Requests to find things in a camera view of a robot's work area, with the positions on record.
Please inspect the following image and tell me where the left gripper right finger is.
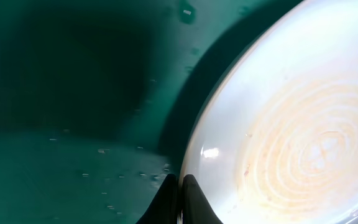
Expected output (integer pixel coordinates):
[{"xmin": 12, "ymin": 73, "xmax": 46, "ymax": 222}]
[{"xmin": 181, "ymin": 174, "xmax": 223, "ymax": 224}]

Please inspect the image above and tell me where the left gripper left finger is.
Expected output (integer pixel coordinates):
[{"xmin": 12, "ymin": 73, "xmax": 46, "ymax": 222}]
[{"xmin": 136, "ymin": 174, "xmax": 178, "ymax": 224}]

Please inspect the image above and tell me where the white plate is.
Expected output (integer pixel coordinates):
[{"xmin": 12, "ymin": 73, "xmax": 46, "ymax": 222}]
[{"xmin": 180, "ymin": 0, "xmax": 358, "ymax": 223}]

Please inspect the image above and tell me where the teal plastic tray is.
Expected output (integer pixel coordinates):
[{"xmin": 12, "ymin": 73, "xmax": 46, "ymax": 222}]
[{"xmin": 0, "ymin": 0, "xmax": 296, "ymax": 223}]

